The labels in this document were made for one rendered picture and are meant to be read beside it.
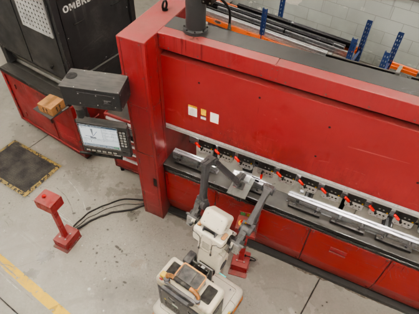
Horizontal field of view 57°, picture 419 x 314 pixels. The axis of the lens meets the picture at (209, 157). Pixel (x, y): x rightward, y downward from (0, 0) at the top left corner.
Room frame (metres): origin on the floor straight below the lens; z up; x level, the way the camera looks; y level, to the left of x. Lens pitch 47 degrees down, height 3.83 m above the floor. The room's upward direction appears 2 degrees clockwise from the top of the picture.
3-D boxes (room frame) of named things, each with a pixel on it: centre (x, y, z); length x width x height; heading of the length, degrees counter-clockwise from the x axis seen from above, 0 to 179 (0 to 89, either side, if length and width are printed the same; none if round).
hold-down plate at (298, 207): (2.09, -0.89, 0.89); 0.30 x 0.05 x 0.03; 66
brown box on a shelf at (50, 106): (3.27, 1.78, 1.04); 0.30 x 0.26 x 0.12; 57
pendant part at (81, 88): (2.52, 0.95, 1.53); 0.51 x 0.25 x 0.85; 81
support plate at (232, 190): (2.26, -0.30, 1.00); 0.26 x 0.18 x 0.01; 156
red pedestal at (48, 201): (2.18, 1.54, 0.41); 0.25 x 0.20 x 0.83; 156
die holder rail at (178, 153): (2.62, 0.14, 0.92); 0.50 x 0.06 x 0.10; 66
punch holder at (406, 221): (1.83, -1.62, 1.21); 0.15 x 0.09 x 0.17; 66
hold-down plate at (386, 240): (1.77, -1.62, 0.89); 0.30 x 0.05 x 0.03; 66
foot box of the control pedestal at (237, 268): (1.96, -0.37, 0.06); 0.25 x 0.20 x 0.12; 165
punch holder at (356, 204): (1.99, -1.25, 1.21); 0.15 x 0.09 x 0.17; 66
